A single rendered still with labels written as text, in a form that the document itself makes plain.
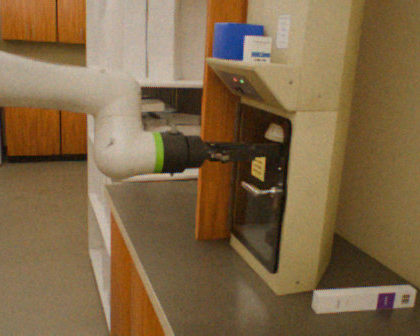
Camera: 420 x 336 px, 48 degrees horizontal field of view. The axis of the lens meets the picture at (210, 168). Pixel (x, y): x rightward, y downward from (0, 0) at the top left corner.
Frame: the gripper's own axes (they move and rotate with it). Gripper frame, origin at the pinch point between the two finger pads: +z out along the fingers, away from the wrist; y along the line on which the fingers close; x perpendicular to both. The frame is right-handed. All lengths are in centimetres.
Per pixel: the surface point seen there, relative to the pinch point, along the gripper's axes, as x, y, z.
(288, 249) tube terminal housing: 24.3, -4.6, 6.6
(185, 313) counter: 36.9, -6.4, -20.1
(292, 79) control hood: -17.2, -4.6, 2.8
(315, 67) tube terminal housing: -20.1, -4.6, 8.4
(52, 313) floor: 131, 155, -46
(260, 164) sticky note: 5.9, 8.7, 3.5
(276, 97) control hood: -13.1, -4.3, -0.6
